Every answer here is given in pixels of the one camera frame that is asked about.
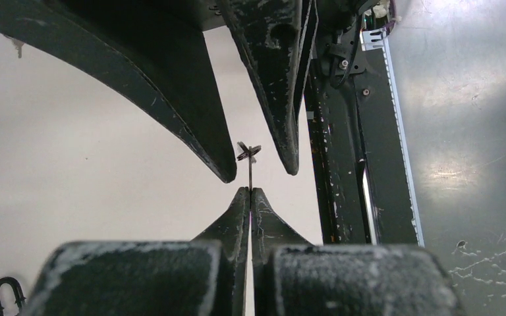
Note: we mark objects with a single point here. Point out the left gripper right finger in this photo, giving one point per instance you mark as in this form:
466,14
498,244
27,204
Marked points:
294,277

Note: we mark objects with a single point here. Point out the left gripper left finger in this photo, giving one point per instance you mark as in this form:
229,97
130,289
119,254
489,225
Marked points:
203,276

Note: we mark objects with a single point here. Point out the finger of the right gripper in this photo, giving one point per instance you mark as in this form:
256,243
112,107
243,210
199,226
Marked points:
275,40
141,51

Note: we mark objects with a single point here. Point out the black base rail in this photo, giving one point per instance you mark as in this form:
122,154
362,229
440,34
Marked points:
359,150

